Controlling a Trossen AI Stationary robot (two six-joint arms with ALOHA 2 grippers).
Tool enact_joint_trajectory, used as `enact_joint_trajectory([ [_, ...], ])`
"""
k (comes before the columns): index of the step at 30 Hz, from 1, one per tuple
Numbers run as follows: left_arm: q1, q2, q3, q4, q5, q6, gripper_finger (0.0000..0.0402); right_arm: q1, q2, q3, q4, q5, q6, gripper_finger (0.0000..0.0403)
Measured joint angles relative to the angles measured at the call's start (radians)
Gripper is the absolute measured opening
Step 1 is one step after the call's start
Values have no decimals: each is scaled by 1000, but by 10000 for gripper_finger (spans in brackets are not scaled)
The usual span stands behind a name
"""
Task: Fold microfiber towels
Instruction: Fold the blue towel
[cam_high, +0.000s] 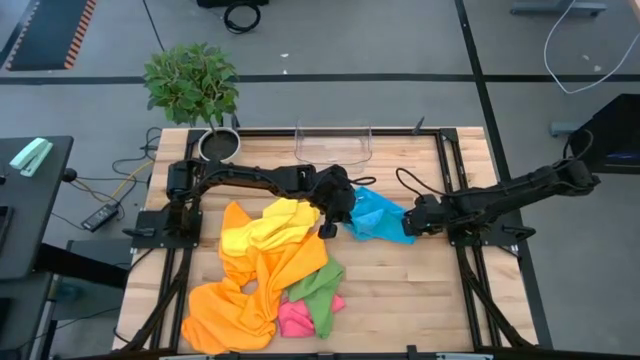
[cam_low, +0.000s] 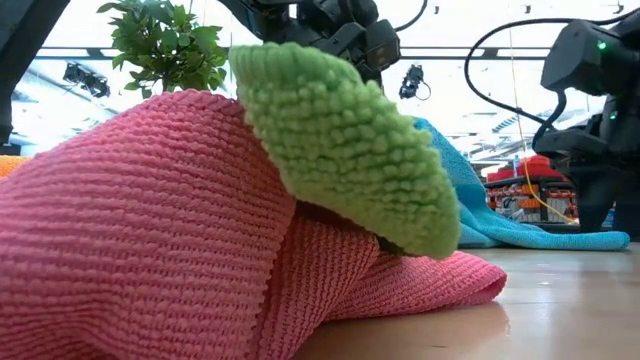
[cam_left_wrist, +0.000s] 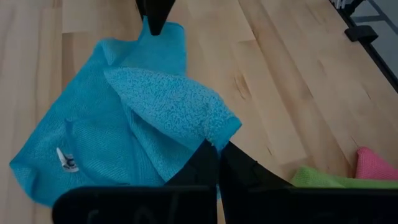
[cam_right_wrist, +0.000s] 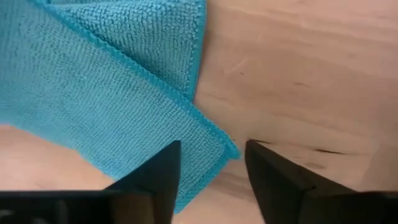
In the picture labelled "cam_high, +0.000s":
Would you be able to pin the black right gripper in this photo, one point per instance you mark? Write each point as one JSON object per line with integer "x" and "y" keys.
{"x": 430, "y": 215}

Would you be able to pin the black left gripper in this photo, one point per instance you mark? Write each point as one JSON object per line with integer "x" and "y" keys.
{"x": 335, "y": 195}

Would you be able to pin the blue microfiber towel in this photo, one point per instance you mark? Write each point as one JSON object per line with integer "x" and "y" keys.
{"x": 375, "y": 215}

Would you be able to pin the yellow microfiber towel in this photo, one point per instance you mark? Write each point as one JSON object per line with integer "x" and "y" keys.
{"x": 270, "y": 225}

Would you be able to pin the green microfiber towel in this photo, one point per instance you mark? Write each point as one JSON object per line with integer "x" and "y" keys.
{"x": 320, "y": 295}

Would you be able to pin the pink microfiber towel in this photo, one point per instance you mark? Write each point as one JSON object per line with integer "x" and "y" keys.
{"x": 295, "y": 320}

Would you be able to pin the orange microfiber towel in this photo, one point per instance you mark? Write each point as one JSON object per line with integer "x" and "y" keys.
{"x": 232, "y": 217}
{"x": 225, "y": 320}

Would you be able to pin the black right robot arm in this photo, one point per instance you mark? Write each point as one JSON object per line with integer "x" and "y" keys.
{"x": 525, "y": 185}

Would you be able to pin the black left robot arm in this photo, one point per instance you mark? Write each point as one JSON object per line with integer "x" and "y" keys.
{"x": 260, "y": 182}

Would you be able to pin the clear plastic bin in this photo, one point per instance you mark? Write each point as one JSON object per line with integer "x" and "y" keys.
{"x": 332, "y": 145}

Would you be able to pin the grey desk foot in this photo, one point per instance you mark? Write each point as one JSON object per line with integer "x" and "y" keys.
{"x": 550, "y": 7}
{"x": 562, "y": 129}

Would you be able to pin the green leafy plant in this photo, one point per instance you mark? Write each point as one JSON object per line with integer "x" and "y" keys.
{"x": 192, "y": 82}

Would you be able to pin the black cabinet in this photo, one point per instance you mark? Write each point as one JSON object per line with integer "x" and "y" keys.
{"x": 615, "y": 130}

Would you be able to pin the black power adapter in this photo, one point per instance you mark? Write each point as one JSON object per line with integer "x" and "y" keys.
{"x": 100, "y": 216}

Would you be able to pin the grey desk base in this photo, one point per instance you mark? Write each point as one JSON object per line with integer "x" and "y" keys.
{"x": 100, "y": 250}

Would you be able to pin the black round knob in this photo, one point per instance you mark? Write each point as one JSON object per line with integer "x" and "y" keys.
{"x": 70, "y": 175}

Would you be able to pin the black desk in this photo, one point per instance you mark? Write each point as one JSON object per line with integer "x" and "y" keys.
{"x": 35, "y": 215}

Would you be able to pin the mint green stapler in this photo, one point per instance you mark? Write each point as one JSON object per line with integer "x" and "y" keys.
{"x": 31, "y": 156}

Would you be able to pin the black orange-edged floor mat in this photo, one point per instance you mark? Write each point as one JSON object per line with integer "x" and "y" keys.
{"x": 45, "y": 35}

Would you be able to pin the black slanted frame strut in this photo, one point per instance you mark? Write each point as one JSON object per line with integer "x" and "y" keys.
{"x": 418, "y": 127}
{"x": 235, "y": 122}

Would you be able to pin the black metal table frame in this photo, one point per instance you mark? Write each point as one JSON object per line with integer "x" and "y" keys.
{"x": 270, "y": 132}

